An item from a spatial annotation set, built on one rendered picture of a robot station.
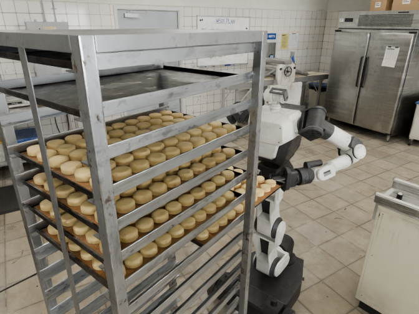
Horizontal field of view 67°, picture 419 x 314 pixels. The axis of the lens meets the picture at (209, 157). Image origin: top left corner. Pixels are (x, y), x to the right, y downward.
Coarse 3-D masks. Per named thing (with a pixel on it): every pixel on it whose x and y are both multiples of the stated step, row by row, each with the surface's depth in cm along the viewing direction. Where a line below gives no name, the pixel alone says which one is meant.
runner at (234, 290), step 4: (236, 284) 140; (232, 288) 138; (236, 288) 135; (228, 292) 136; (232, 292) 133; (224, 296) 134; (228, 296) 131; (232, 296) 134; (220, 300) 132; (224, 300) 129; (228, 300) 132; (216, 304) 130; (220, 304) 127; (224, 304) 130; (216, 308) 125; (220, 308) 127; (212, 312) 126; (216, 312) 125
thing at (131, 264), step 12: (228, 192) 121; (216, 204) 114; (192, 216) 107; (204, 216) 106; (48, 228) 99; (180, 228) 99; (192, 228) 103; (156, 240) 94; (168, 240) 94; (72, 252) 91; (84, 252) 88; (144, 252) 89; (156, 252) 91; (96, 264) 84; (132, 264) 85; (144, 264) 87
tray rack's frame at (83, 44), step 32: (0, 32) 68; (32, 32) 61; (64, 32) 64; (96, 32) 66; (128, 32) 68; (160, 32) 70; (192, 32) 72; (224, 32) 81; (256, 32) 92; (96, 64) 55; (0, 96) 84; (32, 96) 70; (96, 96) 56; (0, 128) 87; (96, 128) 58; (96, 160) 60; (96, 192) 63; (32, 256) 105; (64, 256) 88
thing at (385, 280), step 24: (384, 216) 189; (408, 216) 178; (384, 240) 193; (408, 240) 182; (384, 264) 196; (408, 264) 185; (360, 288) 214; (384, 288) 201; (408, 288) 189; (384, 312) 205; (408, 312) 193
